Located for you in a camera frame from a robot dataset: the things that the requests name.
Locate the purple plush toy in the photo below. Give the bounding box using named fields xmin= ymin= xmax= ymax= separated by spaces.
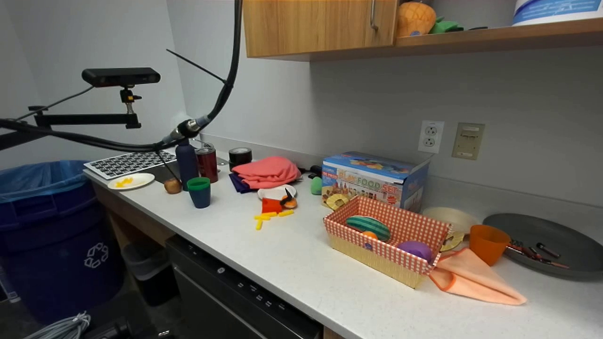
xmin=398 ymin=239 xmax=438 ymax=263

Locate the orange and black toy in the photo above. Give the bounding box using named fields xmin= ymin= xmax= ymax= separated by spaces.
xmin=282 ymin=186 xmax=302 ymax=212

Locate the green plush toy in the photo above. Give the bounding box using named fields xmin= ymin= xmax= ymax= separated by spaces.
xmin=432 ymin=16 xmax=466 ymax=35

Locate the black dishwasher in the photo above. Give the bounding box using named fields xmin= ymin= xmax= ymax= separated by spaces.
xmin=167 ymin=233 xmax=327 ymax=339

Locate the orange plastic cup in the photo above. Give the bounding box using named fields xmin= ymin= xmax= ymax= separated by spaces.
xmin=470 ymin=223 xmax=513 ymax=267

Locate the small white oval plate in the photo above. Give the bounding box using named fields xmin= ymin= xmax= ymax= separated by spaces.
xmin=106 ymin=171 xmax=157 ymax=191

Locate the small black bin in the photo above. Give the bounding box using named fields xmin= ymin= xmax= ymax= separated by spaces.
xmin=121 ymin=240 xmax=182 ymax=306

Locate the yellow brown ring toy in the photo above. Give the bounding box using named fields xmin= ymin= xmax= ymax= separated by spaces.
xmin=323 ymin=190 xmax=353 ymax=212

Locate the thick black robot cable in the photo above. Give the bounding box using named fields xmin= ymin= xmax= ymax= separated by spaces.
xmin=0 ymin=0 xmax=246 ymax=154

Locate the green cup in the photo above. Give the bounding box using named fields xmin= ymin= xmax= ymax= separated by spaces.
xmin=186 ymin=176 xmax=214 ymax=210

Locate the dark red can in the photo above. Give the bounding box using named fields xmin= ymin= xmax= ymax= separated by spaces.
xmin=197 ymin=143 xmax=221 ymax=184

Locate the black round jar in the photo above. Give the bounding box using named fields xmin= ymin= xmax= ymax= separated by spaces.
xmin=229 ymin=146 xmax=255 ymax=169

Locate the black stick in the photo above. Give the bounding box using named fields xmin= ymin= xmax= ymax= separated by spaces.
xmin=536 ymin=242 xmax=566 ymax=261

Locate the dark blue bottle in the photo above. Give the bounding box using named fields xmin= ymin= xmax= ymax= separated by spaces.
xmin=176 ymin=137 xmax=201 ymax=184

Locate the white wall outlet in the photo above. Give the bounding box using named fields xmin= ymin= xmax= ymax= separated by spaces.
xmin=417 ymin=118 xmax=447 ymax=156

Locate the wooden cabinet door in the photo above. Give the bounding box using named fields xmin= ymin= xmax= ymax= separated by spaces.
xmin=244 ymin=0 xmax=400 ymax=60

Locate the black stereo camera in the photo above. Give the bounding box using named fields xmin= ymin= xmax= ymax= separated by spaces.
xmin=82 ymin=65 xmax=163 ymax=88

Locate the grey cloth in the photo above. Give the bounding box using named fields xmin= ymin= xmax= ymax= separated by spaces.
xmin=25 ymin=310 xmax=93 ymax=339

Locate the clear plastic jug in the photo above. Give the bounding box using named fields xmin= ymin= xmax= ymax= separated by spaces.
xmin=170 ymin=110 xmax=204 ymax=150

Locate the navy blue cloth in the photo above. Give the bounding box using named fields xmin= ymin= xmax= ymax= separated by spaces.
xmin=229 ymin=171 xmax=253 ymax=195

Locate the blue recycling bin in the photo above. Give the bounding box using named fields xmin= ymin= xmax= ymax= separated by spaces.
xmin=0 ymin=159 xmax=125 ymax=325

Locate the green red watermelon plush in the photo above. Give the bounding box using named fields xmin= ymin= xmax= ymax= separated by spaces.
xmin=346 ymin=214 xmax=393 ymax=242

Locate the wooden wall cabinet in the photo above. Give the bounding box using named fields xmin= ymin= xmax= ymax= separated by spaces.
xmin=244 ymin=0 xmax=603 ymax=62

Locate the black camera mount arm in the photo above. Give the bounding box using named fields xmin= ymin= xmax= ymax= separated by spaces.
xmin=0 ymin=84 xmax=144 ymax=148

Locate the red fries box toy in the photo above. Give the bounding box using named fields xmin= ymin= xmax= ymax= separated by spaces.
xmin=261 ymin=197 xmax=289 ymax=216

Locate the red checkered basket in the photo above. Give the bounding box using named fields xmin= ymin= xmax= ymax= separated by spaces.
xmin=323 ymin=193 xmax=453 ymax=289

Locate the white round dish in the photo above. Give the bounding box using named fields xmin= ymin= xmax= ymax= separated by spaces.
xmin=257 ymin=184 xmax=299 ymax=203

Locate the beige wall switch plate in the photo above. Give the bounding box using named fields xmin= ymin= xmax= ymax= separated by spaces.
xmin=451 ymin=122 xmax=487 ymax=163

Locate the white bowl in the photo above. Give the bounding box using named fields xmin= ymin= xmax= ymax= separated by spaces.
xmin=421 ymin=205 xmax=483 ymax=239

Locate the red stick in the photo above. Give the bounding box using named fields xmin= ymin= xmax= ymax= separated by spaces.
xmin=508 ymin=240 xmax=572 ymax=271

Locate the salmon cloth pile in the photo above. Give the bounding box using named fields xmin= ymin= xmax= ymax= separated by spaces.
xmin=233 ymin=156 xmax=304 ymax=191

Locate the grey round tray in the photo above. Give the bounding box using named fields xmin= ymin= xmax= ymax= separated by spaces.
xmin=483 ymin=212 xmax=603 ymax=284

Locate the blue toy cardboard box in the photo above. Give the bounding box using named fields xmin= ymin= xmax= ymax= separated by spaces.
xmin=321 ymin=150 xmax=432 ymax=214

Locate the salmon folded napkin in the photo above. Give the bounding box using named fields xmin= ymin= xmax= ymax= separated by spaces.
xmin=429 ymin=246 xmax=528 ymax=308

